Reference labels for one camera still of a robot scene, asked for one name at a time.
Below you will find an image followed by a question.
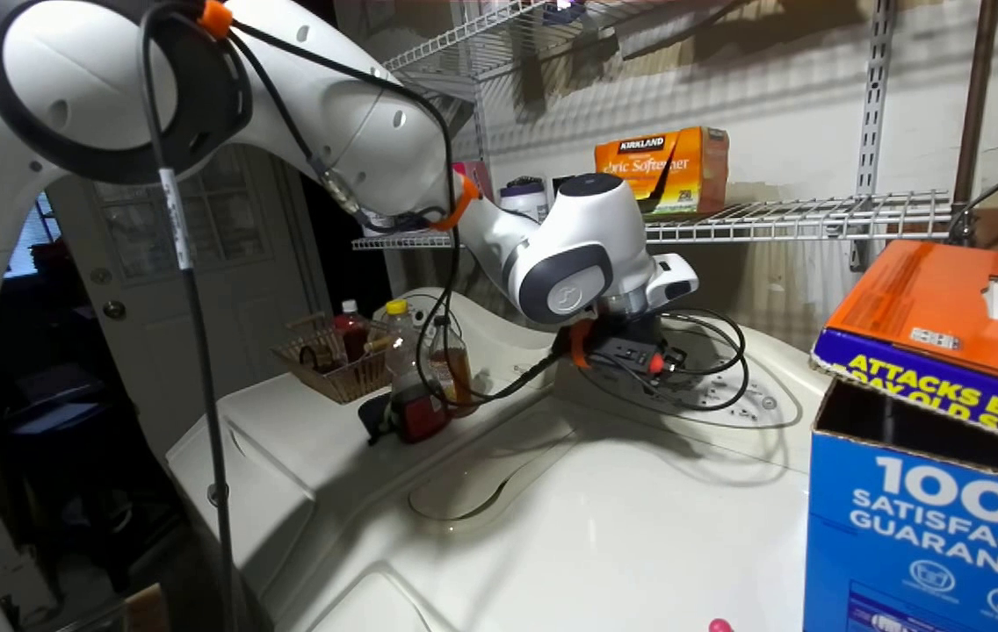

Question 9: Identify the brown woven basket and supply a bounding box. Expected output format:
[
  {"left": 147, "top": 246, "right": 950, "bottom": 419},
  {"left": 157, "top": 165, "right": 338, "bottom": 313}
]
[{"left": 279, "top": 308, "right": 393, "bottom": 407}]

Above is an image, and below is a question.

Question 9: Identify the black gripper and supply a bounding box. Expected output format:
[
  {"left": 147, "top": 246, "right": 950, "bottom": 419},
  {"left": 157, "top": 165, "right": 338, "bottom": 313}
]
[{"left": 585, "top": 306, "right": 694, "bottom": 388}]

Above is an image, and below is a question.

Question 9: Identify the blue orange detergent box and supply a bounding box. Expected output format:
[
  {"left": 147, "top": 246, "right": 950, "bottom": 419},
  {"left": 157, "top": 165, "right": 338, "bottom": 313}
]
[{"left": 798, "top": 235, "right": 998, "bottom": 632}]

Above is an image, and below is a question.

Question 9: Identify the orange cardboard box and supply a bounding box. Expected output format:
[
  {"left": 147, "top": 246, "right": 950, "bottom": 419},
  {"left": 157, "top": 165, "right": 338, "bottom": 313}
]
[{"left": 591, "top": 122, "right": 735, "bottom": 221}]

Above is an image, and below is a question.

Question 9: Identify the black hanging cable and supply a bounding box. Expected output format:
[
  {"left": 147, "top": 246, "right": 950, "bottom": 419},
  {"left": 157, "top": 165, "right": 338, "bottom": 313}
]
[{"left": 136, "top": 5, "right": 245, "bottom": 632}]

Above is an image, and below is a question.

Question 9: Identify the white panel door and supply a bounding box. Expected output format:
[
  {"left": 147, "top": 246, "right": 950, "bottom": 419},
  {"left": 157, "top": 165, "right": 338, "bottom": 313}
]
[{"left": 45, "top": 143, "right": 333, "bottom": 465}]

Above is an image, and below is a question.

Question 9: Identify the black looped gripper cable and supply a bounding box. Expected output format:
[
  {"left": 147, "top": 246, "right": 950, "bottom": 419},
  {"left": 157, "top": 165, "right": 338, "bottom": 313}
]
[{"left": 591, "top": 306, "right": 809, "bottom": 433}]

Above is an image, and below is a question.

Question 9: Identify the metal shelf upright rail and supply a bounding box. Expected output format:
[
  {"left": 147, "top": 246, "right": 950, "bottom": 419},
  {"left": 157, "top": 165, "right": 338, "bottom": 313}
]
[{"left": 850, "top": 0, "right": 904, "bottom": 273}]

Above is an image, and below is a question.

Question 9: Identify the brown vertical pipe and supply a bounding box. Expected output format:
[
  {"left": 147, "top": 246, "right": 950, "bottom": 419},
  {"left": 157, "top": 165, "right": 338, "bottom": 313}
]
[{"left": 945, "top": 0, "right": 998, "bottom": 246}]

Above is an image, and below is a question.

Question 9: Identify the white machine holding bottles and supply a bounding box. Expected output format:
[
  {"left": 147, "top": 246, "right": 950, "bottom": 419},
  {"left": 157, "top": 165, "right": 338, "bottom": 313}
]
[{"left": 163, "top": 293, "right": 544, "bottom": 572}]

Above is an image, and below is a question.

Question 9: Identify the clear bottle yellow cap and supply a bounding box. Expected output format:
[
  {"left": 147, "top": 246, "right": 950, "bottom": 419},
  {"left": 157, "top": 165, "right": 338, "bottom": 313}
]
[{"left": 375, "top": 296, "right": 430, "bottom": 397}]

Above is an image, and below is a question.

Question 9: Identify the wire shelf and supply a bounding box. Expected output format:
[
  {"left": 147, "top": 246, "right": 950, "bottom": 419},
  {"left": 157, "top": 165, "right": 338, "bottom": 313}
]
[
  {"left": 347, "top": 191, "right": 965, "bottom": 258},
  {"left": 379, "top": 0, "right": 566, "bottom": 79}
]

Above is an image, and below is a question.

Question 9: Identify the red brown bottle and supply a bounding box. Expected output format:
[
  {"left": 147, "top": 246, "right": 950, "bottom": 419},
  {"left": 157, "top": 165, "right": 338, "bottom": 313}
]
[{"left": 441, "top": 317, "right": 483, "bottom": 413}]

